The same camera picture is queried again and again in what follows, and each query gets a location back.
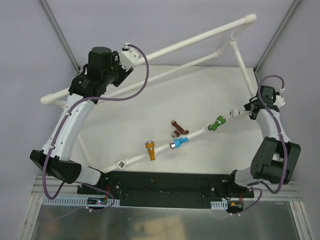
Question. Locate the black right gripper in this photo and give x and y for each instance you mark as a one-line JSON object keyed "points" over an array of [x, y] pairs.
{"points": [[254, 108]]}

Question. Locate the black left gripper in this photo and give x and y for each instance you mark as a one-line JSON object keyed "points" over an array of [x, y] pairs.
{"points": [[121, 75]]}

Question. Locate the white PVC pipe frame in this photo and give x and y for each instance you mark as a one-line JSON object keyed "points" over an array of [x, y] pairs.
{"points": [[60, 98]]}

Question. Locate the brown water faucet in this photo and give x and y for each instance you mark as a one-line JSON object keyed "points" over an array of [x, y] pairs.
{"points": [[178, 130]]}

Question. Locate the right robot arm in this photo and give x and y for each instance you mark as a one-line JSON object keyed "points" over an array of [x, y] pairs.
{"points": [[277, 156]]}

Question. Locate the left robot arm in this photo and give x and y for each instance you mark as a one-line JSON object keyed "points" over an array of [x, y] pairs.
{"points": [[55, 156]]}

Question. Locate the white water faucet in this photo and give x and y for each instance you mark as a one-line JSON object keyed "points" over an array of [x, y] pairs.
{"points": [[234, 113]]}

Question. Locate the green water faucet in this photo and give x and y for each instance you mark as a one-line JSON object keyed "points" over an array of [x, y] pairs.
{"points": [[220, 120]]}

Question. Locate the orange water faucet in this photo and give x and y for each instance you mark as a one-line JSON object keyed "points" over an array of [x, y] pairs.
{"points": [[150, 146]]}

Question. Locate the blue water faucet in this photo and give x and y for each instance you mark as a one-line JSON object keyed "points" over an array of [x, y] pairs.
{"points": [[176, 143]]}

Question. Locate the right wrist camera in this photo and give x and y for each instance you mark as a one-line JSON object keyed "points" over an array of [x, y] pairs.
{"points": [[279, 100]]}

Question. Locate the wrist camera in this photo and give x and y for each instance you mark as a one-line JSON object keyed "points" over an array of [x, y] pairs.
{"points": [[279, 100], [128, 57]]}

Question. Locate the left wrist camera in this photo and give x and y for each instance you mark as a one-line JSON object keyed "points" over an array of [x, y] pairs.
{"points": [[128, 57]]}

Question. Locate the left aluminium frame post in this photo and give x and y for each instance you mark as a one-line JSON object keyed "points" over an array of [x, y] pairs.
{"points": [[44, 4]]}

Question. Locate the aluminium frame post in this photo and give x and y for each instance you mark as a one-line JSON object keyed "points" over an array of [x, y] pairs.
{"points": [[44, 4], [288, 16]]}

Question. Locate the right aluminium frame post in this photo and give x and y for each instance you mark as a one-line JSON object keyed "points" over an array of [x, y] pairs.
{"points": [[288, 16]]}

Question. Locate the right white cable duct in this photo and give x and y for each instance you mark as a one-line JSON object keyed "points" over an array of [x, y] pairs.
{"points": [[219, 205]]}

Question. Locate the white cable duct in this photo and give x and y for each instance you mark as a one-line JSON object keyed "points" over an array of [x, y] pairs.
{"points": [[83, 201], [219, 205]]}

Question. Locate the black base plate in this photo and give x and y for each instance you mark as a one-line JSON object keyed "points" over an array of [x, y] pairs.
{"points": [[167, 190]]}

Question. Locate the left white cable duct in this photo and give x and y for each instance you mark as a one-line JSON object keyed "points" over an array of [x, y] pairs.
{"points": [[83, 201]]}

